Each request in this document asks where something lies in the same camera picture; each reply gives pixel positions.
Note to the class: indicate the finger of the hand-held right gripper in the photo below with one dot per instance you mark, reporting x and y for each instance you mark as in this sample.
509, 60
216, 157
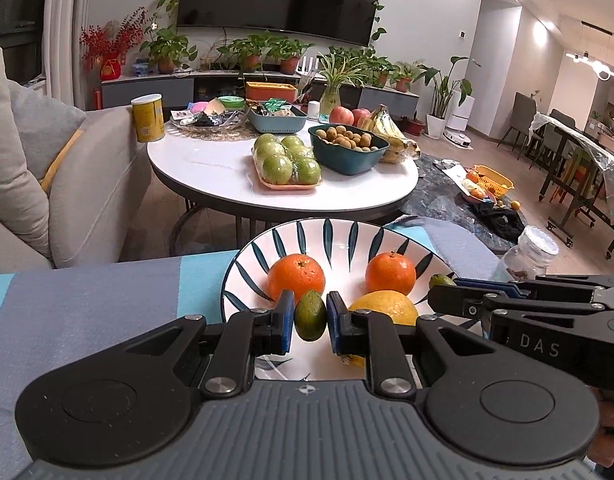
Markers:
487, 285
462, 304

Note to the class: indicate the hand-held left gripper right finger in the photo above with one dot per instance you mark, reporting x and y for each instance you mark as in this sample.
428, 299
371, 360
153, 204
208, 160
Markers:
334, 320

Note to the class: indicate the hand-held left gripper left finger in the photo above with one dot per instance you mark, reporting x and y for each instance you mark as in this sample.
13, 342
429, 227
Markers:
286, 320

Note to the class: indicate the small green kumquat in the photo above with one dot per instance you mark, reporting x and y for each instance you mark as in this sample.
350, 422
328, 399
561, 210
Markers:
310, 316
441, 280

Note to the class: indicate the orange tangerine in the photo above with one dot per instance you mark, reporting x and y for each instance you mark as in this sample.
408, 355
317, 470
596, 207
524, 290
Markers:
295, 278
390, 272

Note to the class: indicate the large yellow citrus fruit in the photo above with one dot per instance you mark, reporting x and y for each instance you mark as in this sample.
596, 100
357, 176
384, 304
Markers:
387, 310

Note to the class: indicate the white bowl with dark stripes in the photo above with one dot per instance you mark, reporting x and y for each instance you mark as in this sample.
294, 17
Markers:
332, 245

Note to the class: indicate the person's right hand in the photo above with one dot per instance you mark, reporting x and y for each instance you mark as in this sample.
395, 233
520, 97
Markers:
612, 435

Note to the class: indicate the clear bottle with white cap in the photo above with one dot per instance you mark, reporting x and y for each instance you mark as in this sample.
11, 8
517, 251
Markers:
532, 252

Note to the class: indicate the black cloth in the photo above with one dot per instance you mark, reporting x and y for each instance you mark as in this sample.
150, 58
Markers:
502, 220

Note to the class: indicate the dark marble round table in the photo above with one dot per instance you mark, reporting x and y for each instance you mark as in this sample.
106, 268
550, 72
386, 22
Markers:
437, 205

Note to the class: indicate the pink dish of fruit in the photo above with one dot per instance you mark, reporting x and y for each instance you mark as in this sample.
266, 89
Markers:
477, 191

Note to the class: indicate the orange plastic basket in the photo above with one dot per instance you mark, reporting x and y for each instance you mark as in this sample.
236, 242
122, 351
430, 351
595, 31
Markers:
493, 180

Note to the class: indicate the white paper sheet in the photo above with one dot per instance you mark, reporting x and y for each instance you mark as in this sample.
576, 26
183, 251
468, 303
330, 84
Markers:
452, 170

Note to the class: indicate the white robot vacuum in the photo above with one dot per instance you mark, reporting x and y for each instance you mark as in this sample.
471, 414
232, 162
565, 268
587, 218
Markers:
457, 142

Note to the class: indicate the tray of green apples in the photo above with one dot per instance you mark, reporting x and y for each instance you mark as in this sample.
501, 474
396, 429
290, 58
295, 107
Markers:
287, 165

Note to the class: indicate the teal fruit bowl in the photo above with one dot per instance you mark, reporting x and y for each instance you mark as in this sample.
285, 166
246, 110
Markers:
347, 160

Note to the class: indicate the tall plant in white pot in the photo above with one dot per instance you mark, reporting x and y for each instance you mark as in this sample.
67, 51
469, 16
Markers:
435, 127

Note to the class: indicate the white round coffee table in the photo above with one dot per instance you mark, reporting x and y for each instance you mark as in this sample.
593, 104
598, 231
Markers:
212, 170

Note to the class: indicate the white vacuum dock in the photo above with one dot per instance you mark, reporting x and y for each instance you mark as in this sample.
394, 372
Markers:
459, 120

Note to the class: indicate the dining table with plastic cover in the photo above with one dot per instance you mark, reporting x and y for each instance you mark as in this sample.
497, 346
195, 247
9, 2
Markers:
587, 145

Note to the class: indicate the small plant in red pot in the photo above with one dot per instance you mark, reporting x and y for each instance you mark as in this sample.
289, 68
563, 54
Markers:
413, 126

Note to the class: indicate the grey dining chair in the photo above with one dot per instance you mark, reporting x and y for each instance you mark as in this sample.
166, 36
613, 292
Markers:
524, 110

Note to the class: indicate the bunch of yellow bananas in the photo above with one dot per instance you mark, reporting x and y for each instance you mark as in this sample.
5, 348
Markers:
389, 132

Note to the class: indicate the pile of brown longans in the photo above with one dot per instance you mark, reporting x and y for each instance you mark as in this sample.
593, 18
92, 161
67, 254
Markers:
347, 139

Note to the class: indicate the teal basket of snacks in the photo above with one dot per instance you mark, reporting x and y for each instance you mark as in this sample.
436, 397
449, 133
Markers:
277, 121

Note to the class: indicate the blue and grey tablecloth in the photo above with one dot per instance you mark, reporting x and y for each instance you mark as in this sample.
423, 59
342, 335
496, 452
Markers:
87, 310

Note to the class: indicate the red apple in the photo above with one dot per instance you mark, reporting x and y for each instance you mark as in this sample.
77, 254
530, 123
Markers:
362, 117
341, 115

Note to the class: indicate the small white cylinder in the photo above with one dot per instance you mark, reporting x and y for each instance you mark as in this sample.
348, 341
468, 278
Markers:
314, 110

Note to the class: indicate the glass tray of snacks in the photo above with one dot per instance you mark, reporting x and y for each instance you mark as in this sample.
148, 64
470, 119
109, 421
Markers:
209, 120

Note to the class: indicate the glass vase with spider plant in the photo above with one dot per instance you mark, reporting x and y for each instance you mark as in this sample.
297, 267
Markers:
331, 102

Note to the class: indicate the potted green plant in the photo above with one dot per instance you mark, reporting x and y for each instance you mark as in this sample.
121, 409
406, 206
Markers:
382, 80
250, 62
289, 65
165, 65
344, 55
403, 84

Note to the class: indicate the orange box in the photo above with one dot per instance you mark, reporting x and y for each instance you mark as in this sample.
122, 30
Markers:
270, 91

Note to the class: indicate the beige sofa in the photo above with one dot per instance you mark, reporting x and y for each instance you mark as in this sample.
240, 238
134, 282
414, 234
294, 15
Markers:
97, 185

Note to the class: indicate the yellow can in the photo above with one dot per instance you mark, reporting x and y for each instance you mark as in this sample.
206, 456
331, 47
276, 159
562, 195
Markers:
148, 118

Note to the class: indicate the white pendant lamp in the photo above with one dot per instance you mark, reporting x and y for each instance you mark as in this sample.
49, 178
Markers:
582, 58

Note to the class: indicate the white wifi router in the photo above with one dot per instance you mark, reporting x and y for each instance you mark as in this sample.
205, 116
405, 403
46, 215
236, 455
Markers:
307, 67

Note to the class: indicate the grey television cabinet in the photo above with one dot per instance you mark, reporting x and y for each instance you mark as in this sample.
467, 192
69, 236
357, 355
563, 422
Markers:
137, 91

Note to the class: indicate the red fire extinguisher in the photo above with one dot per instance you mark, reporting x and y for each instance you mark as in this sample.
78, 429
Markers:
97, 99

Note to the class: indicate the small blue basket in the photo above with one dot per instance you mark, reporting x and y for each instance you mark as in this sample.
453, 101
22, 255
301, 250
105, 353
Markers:
142, 66

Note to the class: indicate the red berry branches in vase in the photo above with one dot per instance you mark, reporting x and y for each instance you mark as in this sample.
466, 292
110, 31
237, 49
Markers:
110, 67

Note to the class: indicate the grey cushion with yellow trim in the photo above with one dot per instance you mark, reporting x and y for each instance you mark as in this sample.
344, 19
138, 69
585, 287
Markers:
42, 120

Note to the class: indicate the beige sofa cushion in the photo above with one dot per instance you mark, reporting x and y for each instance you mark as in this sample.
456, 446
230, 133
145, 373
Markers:
12, 160

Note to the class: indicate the white curtain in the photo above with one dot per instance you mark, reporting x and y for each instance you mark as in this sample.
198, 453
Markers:
67, 20

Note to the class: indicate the dark window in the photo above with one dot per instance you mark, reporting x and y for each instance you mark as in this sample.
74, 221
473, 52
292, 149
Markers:
12, 0

